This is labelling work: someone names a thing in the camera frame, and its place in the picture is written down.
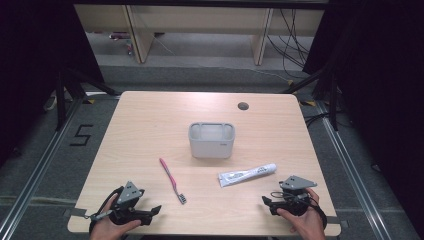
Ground person's left hand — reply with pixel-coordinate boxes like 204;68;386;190
89;202;143;240

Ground light wooden desk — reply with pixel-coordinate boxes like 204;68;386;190
73;3;326;66

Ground pink toothbrush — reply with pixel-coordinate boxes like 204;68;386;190
159;157;188;205

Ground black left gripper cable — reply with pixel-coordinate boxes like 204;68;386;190
88;186;125;234

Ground black curtain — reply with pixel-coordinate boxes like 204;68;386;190
0;0;105;168
302;0;424;231

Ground small coloured floor clutter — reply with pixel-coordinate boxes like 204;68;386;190
109;31;135;56

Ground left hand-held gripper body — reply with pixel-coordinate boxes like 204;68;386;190
85;180;154;226

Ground grey tape strip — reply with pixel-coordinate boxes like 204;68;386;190
63;207;88;218
326;215;350;230

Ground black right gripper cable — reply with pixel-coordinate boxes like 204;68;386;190
269;191;328;231

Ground white plastic toothbrush holder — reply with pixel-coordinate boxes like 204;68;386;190
188;122;236;159

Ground black metal stand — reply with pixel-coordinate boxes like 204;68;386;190
281;66;340;132
54;68;122;132

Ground hanging black cables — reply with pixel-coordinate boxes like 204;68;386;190
266;8;312;80

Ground aluminium floor rail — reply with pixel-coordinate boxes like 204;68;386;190
314;101;394;240
0;98;84;236

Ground white toothpaste tube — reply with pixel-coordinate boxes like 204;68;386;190
218;163;278;188

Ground person's right hand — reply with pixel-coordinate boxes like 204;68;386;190
276;187;327;240

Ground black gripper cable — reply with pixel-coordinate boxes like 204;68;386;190
88;186;125;234
269;191;328;231

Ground black floor cable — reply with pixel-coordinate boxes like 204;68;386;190
304;112;332;128

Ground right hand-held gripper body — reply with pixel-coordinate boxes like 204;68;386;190
269;175;318;217

